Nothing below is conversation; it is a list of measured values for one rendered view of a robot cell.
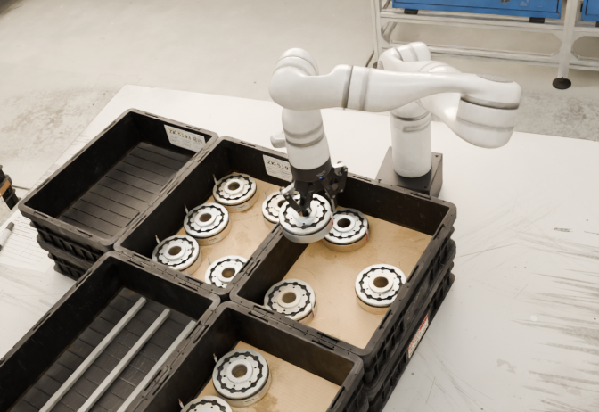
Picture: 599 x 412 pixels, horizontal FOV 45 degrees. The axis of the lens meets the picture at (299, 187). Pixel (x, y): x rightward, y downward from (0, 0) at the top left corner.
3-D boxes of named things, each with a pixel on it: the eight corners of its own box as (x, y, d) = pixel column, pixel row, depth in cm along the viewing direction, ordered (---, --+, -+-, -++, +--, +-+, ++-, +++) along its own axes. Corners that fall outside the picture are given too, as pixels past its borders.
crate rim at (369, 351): (368, 366, 121) (367, 358, 120) (227, 305, 135) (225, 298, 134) (460, 212, 144) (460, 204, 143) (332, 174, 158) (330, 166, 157)
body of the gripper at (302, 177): (296, 174, 124) (304, 210, 131) (339, 154, 126) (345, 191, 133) (278, 150, 130) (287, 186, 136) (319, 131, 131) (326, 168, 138)
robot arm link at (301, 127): (291, 113, 129) (281, 146, 123) (275, 42, 119) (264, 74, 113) (329, 113, 128) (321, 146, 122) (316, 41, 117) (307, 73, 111)
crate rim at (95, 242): (132, 113, 186) (129, 106, 184) (224, 141, 172) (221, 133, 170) (18, 214, 163) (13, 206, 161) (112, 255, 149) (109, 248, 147)
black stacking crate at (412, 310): (372, 395, 128) (366, 359, 120) (238, 334, 142) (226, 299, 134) (458, 245, 151) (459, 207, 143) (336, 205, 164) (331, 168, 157)
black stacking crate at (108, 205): (143, 142, 192) (130, 108, 185) (231, 171, 179) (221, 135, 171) (35, 242, 169) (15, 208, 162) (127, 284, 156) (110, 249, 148)
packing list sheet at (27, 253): (47, 173, 206) (46, 171, 206) (113, 185, 198) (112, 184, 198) (-28, 257, 185) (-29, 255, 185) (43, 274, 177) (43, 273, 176)
